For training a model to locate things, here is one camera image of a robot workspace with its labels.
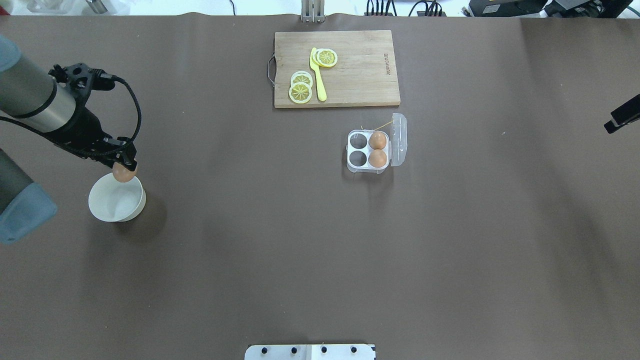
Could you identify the lemon slice middle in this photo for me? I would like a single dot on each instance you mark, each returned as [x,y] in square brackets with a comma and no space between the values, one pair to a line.
[302,77]

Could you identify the brown egg in box front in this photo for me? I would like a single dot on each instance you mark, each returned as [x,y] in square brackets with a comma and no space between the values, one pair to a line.
[377,159]

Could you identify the yellow plastic knife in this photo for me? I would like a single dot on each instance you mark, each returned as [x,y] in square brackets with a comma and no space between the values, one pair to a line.
[315,67]

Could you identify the brown egg in box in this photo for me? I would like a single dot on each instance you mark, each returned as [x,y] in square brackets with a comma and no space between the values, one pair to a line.
[378,140]
[377,159]

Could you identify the lemon slice by knife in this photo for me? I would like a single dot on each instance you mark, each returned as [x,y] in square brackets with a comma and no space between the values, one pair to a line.
[325,57]

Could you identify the lemon slice top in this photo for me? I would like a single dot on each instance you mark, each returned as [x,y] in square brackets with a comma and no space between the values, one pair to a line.
[300,92]

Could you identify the wooden cutting board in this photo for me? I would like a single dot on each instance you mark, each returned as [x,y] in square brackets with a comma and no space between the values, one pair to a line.
[365,74]

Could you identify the clear plastic egg box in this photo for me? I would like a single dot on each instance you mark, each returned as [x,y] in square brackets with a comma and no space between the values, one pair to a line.
[357,149]

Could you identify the brown egg from bowl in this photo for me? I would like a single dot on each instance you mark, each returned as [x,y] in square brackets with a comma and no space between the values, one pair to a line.
[122,174]

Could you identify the white bowl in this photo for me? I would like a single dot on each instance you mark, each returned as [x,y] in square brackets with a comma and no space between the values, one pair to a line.
[112,201]

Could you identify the brown egg in box rear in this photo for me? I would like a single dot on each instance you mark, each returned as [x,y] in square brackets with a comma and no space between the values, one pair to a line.
[378,140]

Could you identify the white camera stand base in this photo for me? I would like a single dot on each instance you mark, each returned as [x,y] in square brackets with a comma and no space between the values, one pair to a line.
[331,351]

